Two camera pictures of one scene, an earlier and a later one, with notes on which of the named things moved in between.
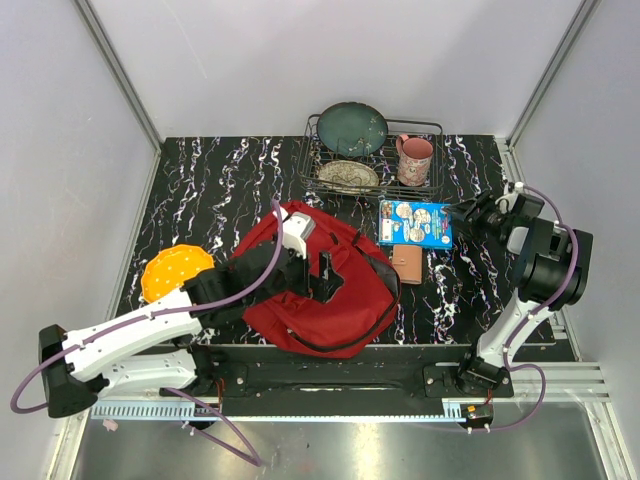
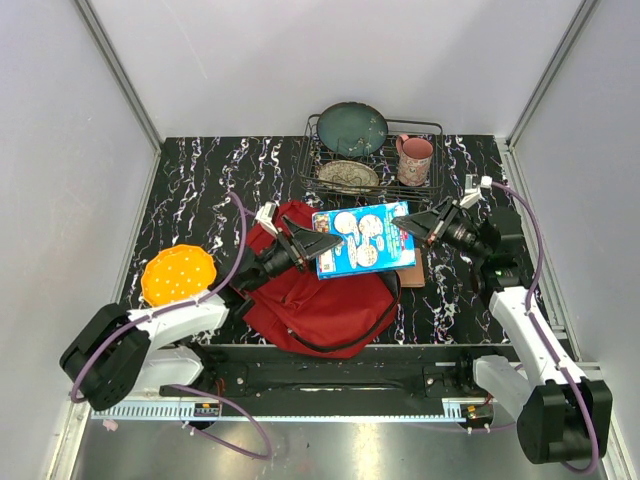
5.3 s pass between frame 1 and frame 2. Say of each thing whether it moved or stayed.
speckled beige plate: stayed
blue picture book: moved
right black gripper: moved
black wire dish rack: stayed
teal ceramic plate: stayed
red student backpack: stayed
